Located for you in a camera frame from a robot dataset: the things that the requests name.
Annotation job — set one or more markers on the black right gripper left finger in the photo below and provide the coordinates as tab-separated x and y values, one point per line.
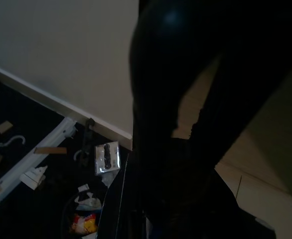
161	62

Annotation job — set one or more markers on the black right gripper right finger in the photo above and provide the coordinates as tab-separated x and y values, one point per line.
248	62

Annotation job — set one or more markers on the black floor mat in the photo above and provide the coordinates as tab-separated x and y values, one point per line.
24	216

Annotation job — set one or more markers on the clear blister pack black part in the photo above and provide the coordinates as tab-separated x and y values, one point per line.
107	158

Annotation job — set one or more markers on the small white hook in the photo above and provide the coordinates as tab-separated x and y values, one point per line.
77	155

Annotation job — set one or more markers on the white torn paper packet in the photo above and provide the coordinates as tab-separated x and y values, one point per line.
87	199

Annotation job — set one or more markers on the pale wooden block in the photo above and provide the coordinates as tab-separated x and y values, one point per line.
1	128

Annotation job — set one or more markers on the white S-shaped hook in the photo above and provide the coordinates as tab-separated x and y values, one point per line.
5	145

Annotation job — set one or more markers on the yellow red snack packet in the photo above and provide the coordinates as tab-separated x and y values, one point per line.
85	221

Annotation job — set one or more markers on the long white plastic rail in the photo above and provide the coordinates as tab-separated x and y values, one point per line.
53	135

